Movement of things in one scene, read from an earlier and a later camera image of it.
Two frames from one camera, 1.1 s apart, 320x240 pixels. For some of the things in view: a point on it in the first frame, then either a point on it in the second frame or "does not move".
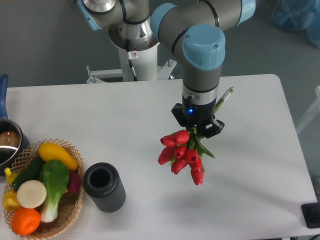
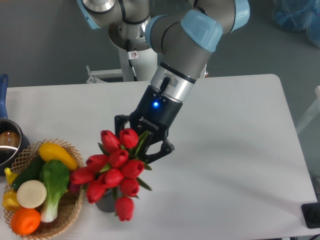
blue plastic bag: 296,15 does not move
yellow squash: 49,151 does not move
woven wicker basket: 70,201 does not move
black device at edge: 311,214 does not move
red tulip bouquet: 182,149 -> 115,171
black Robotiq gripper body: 198,116 -> 154,113
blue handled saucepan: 13,142 does not move
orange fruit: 25,221 does not move
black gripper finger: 178,111 -> 120,121
